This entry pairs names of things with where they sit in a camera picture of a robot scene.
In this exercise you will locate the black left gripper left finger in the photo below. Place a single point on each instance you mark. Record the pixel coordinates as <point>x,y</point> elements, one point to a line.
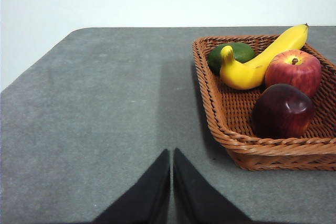
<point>144,195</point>

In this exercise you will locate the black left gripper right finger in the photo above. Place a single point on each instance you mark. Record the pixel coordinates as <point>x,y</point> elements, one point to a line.
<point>199,195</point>

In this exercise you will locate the dark purple plum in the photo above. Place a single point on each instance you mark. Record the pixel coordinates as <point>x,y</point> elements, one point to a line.
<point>282,112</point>

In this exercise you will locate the brown wicker basket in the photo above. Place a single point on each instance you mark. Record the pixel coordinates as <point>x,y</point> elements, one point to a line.
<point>236,119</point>

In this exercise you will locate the yellow banana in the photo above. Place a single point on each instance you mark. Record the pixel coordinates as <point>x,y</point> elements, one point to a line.
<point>262,64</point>

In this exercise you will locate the green fruit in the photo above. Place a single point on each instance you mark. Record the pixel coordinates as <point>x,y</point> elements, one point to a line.
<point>236,53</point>

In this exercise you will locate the red apple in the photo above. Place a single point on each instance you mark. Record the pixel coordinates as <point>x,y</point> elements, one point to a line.
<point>294,73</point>

